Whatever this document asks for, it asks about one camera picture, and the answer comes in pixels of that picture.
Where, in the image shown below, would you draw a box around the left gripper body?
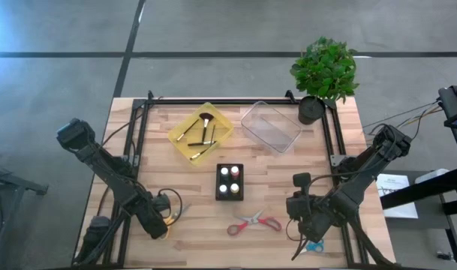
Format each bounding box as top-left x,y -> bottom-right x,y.
132,196 -> 170,241

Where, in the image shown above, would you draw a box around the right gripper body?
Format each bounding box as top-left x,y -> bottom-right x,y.
286,189 -> 329,244

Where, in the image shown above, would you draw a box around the yellow-handled scissors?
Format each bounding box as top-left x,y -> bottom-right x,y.
163,203 -> 192,239

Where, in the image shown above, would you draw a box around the red-handled scissors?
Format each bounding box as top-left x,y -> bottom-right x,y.
227,209 -> 283,237

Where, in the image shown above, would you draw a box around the fluffy-headed black brush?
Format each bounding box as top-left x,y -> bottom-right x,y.
199,112 -> 215,144

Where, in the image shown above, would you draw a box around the black slotted plastic basket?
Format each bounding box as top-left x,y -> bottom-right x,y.
215,163 -> 245,202

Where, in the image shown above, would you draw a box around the white paper sheet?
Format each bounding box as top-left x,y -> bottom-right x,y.
376,172 -> 419,220

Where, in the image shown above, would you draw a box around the clear plastic bin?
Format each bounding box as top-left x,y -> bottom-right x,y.
240,100 -> 302,155

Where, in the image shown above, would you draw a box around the black plant pot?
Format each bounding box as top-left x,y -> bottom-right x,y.
298,95 -> 326,125

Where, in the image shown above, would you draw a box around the black floor stand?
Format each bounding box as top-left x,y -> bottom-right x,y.
0,159 -> 49,263

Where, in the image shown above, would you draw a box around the green leafy plant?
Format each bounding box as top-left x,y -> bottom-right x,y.
290,36 -> 360,104

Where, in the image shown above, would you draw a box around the black equipment stand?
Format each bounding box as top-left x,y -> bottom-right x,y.
380,82 -> 457,263

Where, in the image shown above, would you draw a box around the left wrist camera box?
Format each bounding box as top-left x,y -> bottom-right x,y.
152,191 -> 173,215

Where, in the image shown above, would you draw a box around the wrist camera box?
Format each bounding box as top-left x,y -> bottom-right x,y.
292,172 -> 312,189
152,191 -> 173,215

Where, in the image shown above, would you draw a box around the blue-handled scissors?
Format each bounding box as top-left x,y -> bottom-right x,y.
299,239 -> 326,255

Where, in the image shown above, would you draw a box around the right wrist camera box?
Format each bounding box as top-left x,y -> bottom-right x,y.
292,172 -> 312,189

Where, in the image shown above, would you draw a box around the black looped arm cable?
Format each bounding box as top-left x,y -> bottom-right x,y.
156,187 -> 184,218

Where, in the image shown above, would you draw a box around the black aluminium table frame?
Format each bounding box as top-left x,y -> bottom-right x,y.
72,89 -> 398,269

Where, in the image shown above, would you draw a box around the coloured wire bundle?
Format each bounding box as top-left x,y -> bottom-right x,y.
361,97 -> 445,146

